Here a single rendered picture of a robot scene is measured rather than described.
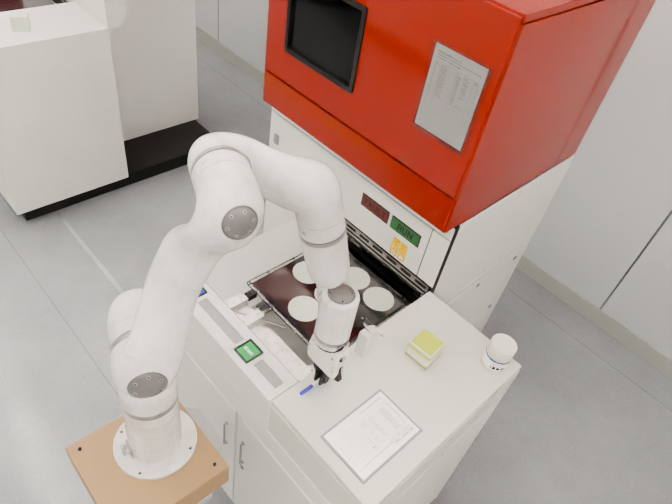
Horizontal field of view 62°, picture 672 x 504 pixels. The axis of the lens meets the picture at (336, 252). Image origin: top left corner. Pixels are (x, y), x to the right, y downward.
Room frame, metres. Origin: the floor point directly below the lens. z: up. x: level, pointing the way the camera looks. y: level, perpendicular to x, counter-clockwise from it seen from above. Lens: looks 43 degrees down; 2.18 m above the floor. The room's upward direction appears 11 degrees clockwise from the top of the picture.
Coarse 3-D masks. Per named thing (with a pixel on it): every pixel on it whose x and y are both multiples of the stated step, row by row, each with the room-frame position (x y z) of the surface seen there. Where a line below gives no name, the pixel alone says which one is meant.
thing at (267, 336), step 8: (248, 312) 1.05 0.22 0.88; (256, 328) 0.99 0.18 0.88; (264, 328) 1.00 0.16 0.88; (264, 336) 0.97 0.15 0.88; (272, 336) 0.98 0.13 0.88; (264, 344) 0.94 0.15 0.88; (272, 344) 0.95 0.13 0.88; (280, 344) 0.95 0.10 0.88; (272, 352) 0.92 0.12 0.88; (280, 352) 0.93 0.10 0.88; (288, 352) 0.93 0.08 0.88; (280, 360) 0.90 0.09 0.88; (288, 360) 0.91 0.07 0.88; (296, 360) 0.91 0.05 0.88; (288, 368) 0.88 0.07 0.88; (296, 368) 0.89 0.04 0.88; (304, 368) 0.89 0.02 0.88
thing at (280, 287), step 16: (352, 256) 1.35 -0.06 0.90; (288, 272) 1.22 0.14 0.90; (368, 272) 1.29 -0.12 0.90; (272, 288) 1.14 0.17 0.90; (288, 288) 1.15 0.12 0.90; (304, 288) 1.17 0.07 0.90; (384, 288) 1.24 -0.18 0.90; (288, 304) 1.09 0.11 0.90; (400, 304) 1.18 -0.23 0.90; (352, 336) 1.02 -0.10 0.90
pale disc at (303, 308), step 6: (294, 300) 1.11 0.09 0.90; (300, 300) 1.12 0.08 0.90; (306, 300) 1.12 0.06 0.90; (312, 300) 1.12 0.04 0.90; (288, 306) 1.08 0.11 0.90; (294, 306) 1.09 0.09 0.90; (300, 306) 1.09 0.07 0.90; (306, 306) 1.10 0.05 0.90; (312, 306) 1.10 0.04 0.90; (294, 312) 1.06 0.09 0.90; (300, 312) 1.07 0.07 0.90; (306, 312) 1.07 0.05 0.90; (312, 312) 1.08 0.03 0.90; (300, 318) 1.05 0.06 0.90; (306, 318) 1.05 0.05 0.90; (312, 318) 1.06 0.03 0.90
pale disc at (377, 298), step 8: (368, 288) 1.22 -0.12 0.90; (376, 288) 1.23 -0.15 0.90; (368, 296) 1.19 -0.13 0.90; (376, 296) 1.19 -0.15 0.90; (384, 296) 1.20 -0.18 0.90; (392, 296) 1.21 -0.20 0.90; (368, 304) 1.15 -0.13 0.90; (376, 304) 1.16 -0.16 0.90; (384, 304) 1.17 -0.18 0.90; (392, 304) 1.17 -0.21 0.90
